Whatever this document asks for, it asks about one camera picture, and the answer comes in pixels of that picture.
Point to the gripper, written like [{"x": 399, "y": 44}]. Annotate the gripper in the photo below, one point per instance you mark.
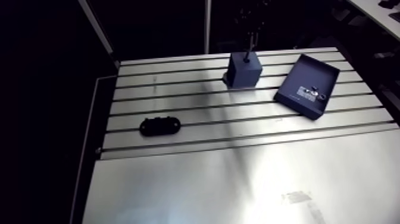
[{"x": 251, "y": 42}]

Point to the steel bolt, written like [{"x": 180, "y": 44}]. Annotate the steel bolt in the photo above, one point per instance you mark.
[
  {"x": 321, "y": 97},
  {"x": 314, "y": 89}
]

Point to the dark blue-grey block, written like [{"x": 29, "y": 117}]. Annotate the dark blue-grey block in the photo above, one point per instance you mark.
[{"x": 242, "y": 73}]

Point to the dark blue-grey tray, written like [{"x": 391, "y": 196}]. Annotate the dark blue-grey tray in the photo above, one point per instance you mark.
[{"x": 304, "y": 83}]

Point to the black oval holder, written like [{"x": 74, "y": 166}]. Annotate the black oval holder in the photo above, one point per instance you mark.
[{"x": 159, "y": 126}]

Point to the pale desk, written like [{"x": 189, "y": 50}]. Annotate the pale desk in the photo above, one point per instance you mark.
[{"x": 379, "y": 14}]

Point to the pale metal post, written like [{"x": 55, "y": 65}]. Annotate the pale metal post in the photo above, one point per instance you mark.
[
  {"x": 207, "y": 25},
  {"x": 98, "y": 31}
]

